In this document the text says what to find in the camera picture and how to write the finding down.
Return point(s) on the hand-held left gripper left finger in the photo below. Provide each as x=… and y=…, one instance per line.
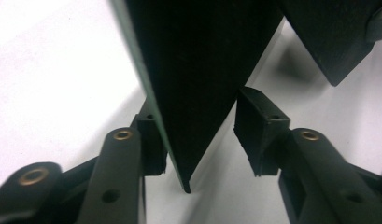
x=152, y=146

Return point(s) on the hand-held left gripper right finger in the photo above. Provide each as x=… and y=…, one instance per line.
x=260, y=133

